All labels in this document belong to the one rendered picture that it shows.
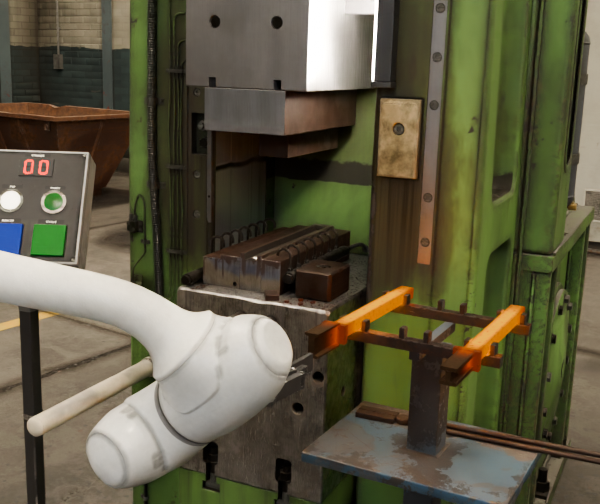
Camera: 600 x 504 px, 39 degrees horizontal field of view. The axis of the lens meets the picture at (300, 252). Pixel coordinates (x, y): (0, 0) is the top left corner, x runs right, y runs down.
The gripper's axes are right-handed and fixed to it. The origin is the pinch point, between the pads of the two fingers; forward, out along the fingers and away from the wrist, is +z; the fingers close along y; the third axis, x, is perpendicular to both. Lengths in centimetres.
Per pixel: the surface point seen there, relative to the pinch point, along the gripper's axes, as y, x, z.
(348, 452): 0.6, -26.0, 25.7
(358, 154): -33, 23, 95
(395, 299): 1.6, 0.9, 42.1
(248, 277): -36, -1, 46
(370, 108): -30, 35, 95
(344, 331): 2.4, 0.9, 17.6
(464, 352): 24.6, 1.6, 17.1
